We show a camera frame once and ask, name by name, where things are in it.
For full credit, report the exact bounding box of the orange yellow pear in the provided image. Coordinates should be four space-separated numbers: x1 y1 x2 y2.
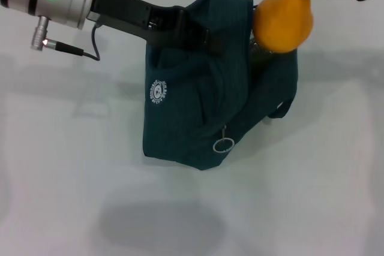
252 0 314 55

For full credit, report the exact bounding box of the left wrist cable with connector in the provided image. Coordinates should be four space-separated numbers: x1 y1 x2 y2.
29 16 101 62

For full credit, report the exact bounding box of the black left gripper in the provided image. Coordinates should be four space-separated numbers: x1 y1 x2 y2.
89 0 225 56

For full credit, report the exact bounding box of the teal fabric lunch bag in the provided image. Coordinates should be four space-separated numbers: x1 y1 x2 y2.
140 0 301 171

